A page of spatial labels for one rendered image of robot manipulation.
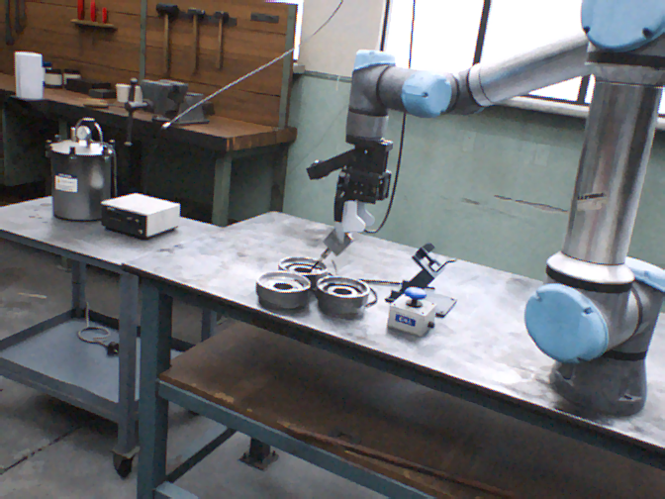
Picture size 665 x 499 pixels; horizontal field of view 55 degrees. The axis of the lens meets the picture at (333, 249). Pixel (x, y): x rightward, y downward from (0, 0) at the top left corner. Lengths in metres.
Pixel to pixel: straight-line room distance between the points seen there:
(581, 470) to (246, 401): 0.69
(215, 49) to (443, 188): 1.27
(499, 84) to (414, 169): 1.77
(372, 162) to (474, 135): 1.62
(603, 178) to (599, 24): 0.19
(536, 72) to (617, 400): 0.53
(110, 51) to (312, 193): 1.32
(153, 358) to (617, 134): 1.04
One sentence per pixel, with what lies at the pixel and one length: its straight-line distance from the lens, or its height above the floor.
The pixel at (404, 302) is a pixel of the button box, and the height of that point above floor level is 0.85.
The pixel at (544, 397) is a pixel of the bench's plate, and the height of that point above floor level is 0.80.
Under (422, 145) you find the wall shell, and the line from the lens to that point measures 2.88.
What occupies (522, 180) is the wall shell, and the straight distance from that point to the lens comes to 2.78.
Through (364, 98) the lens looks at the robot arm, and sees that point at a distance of 1.18.
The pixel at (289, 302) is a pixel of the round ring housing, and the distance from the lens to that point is 1.23.
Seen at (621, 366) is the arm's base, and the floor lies 0.87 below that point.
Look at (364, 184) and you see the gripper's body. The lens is 1.21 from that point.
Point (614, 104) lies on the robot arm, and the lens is 0.91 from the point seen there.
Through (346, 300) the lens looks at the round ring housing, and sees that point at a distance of 1.23.
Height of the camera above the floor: 1.31
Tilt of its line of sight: 18 degrees down
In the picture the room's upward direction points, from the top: 7 degrees clockwise
